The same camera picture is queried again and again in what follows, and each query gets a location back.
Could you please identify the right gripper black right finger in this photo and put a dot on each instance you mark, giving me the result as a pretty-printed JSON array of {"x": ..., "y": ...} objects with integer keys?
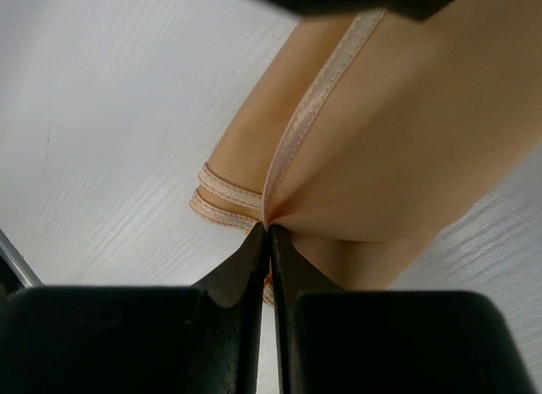
[{"x": 331, "y": 340}]

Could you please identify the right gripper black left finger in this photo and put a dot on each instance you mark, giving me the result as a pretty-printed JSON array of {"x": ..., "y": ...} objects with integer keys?
[{"x": 202, "y": 338}]

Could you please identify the peach cloth napkin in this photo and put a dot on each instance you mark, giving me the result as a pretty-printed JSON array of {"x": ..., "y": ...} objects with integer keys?
[{"x": 370, "y": 133}]

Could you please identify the aluminium front rail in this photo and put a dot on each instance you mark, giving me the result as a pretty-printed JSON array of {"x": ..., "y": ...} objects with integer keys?
[{"x": 16, "y": 273}]

